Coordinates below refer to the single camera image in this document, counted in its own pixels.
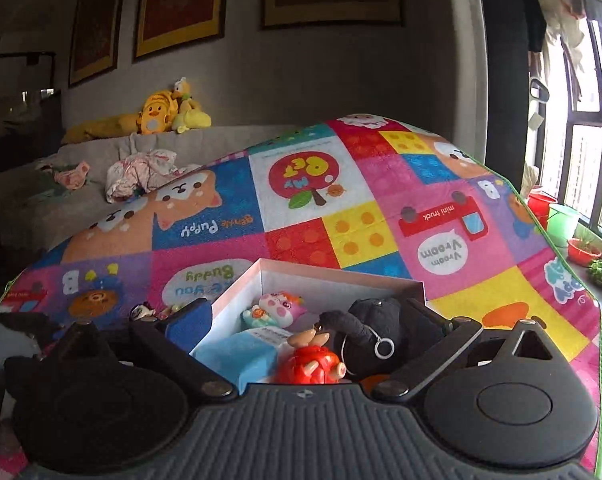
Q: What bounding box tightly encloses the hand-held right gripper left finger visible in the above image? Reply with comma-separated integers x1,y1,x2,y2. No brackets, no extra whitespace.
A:
41,299,239,403

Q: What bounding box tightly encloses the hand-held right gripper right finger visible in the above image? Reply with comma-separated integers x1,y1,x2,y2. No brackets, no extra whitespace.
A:
372,299,572,403

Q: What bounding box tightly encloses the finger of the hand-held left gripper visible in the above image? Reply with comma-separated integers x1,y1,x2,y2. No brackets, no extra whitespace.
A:
0,311,66,357

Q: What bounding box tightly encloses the black plush toy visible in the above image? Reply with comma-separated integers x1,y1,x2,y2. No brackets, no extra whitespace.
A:
318,297,444,376

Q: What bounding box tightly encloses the blue packet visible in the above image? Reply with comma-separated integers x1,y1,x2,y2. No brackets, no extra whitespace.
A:
196,325,302,393

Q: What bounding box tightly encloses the pink pig toy figure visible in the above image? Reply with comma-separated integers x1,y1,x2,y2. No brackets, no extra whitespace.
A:
241,291,308,333

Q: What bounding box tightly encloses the white cardboard box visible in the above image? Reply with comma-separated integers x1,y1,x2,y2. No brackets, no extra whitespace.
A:
188,257,426,393

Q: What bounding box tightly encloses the red plastic toy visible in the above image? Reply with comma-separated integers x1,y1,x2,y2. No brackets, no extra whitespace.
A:
275,327,346,386

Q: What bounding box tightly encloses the colourful printed play mat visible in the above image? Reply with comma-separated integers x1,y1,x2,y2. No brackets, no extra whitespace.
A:
0,114,602,480

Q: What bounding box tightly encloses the grey sofa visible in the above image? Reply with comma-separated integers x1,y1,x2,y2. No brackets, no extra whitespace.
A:
0,125,306,271

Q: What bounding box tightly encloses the small pink cloth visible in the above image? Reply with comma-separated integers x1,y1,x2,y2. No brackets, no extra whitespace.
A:
53,161,90,191

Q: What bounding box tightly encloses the pink white clothing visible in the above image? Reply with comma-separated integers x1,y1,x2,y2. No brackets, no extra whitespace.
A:
105,149,202,204

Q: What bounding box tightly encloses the red bucket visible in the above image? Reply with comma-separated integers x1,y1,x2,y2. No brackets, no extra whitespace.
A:
527,192,558,231

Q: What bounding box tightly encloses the green bucket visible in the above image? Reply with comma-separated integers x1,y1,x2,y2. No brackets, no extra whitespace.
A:
547,203,580,248

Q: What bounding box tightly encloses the red plant pot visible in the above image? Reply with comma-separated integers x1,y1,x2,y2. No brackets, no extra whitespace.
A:
567,225,602,267

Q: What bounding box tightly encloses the yellow green duck plush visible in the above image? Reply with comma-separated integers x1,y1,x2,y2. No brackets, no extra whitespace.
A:
171,77,212,134

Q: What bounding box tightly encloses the yellow duck backpack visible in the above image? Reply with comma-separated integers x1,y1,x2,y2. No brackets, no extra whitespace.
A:
138,90,178,136

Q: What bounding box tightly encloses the yellow pillow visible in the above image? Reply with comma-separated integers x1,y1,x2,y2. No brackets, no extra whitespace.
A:
61,114,144,145

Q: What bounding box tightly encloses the black shelf unit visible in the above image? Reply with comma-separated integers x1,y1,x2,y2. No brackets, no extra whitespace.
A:
0,51,64,141

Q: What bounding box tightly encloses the dark curtain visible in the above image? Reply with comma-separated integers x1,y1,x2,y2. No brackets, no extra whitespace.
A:
476,0,546,196

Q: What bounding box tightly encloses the black window frame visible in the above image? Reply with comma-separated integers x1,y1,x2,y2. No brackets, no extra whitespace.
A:
531,10,602,241

